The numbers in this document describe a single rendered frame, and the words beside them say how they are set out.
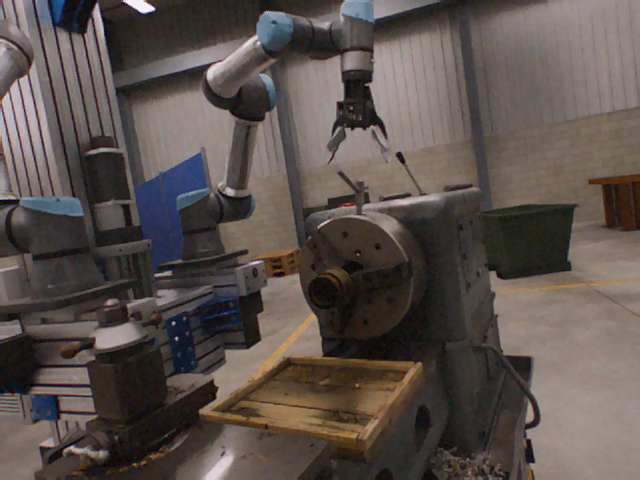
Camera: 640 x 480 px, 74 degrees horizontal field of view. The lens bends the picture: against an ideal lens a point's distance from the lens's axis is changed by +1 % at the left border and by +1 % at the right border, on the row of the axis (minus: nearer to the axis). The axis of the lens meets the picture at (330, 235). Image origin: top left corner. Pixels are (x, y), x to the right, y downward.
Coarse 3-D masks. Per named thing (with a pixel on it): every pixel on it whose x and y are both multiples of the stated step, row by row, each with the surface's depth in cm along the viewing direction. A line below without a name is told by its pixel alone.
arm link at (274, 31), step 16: (272, 16) 88; (288, 16) 90; (272, 32) 88; (288, 32) 90; (304, 32) 92; (240, 48) 103; (256, 48) 97; (272, 48) 92; (288, 48) 93; (304, 48) 95; (224, 64) 109; (240, 64) 104; (256, 64) 101; (208, 80) 115; (224, 80) 111; (240, 80) 109; (208, 96) 119; (224, 96) 117
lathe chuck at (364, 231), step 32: (352, 224) 102; (384, 224) 101; (352, 256) 103; (384, 256) 99; (416, 256) 102; (384, 288) 100; (416, 288) 100; (320, 320) 110; (352, 320) 106; (384, 320) 101
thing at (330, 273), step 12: (324, 276) 92; (336, 276) 93; (348, 276) 95; (312, 288) 93; (324, 288) 98; (336, 288) 90; (348, 288) 94; (312, 300) 93; (324, 300) 96; (336, 300) 91; (348, 300) 95
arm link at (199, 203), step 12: (192, 192) 140; (204, 192) 142; (180, 204) 141; (192, 204) 140; (204, 204) 142; (216, 204) 144; (180, 216) 142; (192, 216) 140; (204, 216) 141; (216, 216) 145; (192, 228) 140
